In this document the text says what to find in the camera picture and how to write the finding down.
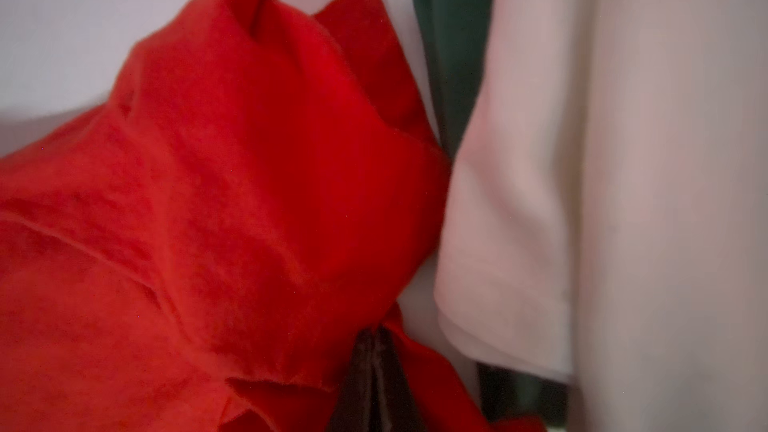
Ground folded green t-shirt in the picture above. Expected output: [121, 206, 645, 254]
[413, 0, 567, 431]

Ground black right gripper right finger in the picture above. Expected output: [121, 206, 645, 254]
[373, 327, 426, 432]

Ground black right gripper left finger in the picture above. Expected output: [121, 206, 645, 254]
[326, 329, 374, 432]

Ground folded white t-shirt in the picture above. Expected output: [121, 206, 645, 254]
[435, 0, 767, 431]

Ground red t-shirt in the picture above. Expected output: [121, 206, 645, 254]
[0, 0, 547, 432]

